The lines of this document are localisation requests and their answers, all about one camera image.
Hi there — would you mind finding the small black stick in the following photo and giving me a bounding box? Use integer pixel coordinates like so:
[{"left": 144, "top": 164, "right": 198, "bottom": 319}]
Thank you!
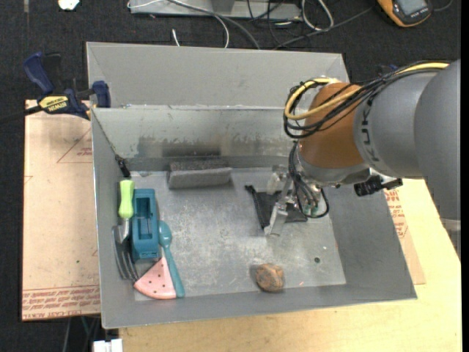
[{"left": 114, "top": 154, "right": 132, "bottom": 178}]

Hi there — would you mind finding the brown cardboard board, red print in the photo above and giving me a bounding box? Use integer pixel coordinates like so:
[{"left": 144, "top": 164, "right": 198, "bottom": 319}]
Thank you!
[{"left": 21, "top": 99, "right": 428, "bottom": 323}]

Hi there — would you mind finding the grey metal bin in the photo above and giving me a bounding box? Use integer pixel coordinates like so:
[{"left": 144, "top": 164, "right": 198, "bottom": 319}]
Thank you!
[{"left": 86, "top": 41, "right": 418, "bottom": 330}]

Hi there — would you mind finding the pink toy watermelon slice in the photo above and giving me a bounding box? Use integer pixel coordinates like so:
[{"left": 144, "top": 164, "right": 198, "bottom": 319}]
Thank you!
[{"left": 132, "top": 256, "right": 178, "bottom": 301}]

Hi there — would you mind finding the green-handled metal fork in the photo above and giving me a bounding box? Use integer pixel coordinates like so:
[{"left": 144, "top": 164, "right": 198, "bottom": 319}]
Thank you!
[{"left": 111, "top": 178, "right": 141, "bottom": 282}]

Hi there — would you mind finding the black mesh cloth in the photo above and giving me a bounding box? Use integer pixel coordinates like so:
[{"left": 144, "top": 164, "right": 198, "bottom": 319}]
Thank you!
[{"left": 244, "top": 184, "right": 309, "bottom": 231}]

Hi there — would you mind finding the black cylinder on white bracket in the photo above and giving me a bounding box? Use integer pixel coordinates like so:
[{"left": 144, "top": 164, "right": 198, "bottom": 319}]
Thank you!
[{"left": 352, "top": 175, "right": 404, "bottom": 198}]

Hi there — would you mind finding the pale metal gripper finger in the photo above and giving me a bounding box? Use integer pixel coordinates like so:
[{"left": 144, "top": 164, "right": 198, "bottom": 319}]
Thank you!
[
  {"left": 266, "top": 164, "right": 294, "bottom": 197},
  {"left": 263, "top": 188, "right": 295, "bottom": 236}
]

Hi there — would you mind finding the teal plastic box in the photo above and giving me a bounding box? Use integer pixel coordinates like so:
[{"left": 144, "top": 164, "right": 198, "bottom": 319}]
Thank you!
[{"left": 130, "top": 188, "right": 163, "bottom": 262}]

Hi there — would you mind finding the brown round ball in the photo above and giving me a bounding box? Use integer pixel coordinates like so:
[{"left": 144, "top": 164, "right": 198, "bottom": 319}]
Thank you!
[{"left": 249, "top": 263, "right": 287, "bottom": 294}]

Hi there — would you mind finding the teal plastic spoon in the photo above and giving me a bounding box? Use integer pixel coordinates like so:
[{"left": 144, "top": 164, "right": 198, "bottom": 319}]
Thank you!
[{"left": 158, "top": 219, "right": 186, "bottom": 300}]

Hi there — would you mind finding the grey sponge block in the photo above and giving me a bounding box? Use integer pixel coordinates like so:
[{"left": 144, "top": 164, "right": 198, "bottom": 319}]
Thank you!
[{"left": 166, "top": 159, "right": 234, "bottom": 191}]

